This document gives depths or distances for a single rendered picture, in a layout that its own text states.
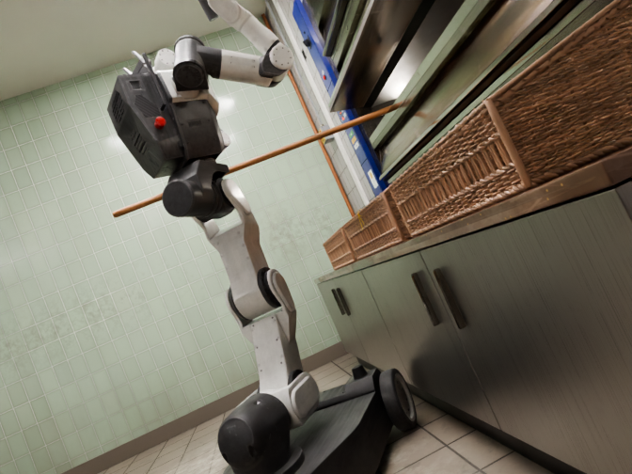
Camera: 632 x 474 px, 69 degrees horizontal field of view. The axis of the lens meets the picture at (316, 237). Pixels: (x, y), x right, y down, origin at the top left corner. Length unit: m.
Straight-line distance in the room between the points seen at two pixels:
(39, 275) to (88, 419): 1.02
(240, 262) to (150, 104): 0.57
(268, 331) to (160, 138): 0.69
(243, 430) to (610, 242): 0.93
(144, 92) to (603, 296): 1.35
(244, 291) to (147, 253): 1.97
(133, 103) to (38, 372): 2.42
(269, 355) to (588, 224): 1.10
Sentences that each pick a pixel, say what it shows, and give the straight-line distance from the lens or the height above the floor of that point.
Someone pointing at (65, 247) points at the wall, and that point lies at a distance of 3.59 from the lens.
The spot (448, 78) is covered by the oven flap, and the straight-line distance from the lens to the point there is 1.85.
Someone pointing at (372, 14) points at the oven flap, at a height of 1.39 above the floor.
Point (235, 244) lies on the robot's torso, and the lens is 1.56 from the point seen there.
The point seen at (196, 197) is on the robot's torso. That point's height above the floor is 0.95.
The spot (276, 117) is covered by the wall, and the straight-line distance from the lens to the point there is 3.62.
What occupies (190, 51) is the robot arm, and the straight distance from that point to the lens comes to 1.53.
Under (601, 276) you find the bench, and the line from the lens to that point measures 0.67.
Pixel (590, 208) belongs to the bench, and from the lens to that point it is 0.63.
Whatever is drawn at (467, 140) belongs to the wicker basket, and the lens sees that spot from 0.87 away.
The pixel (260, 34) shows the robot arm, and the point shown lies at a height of 1.36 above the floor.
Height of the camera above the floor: 0.59
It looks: 5 degrees up
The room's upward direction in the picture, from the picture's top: 24 degrees counter-clockwise
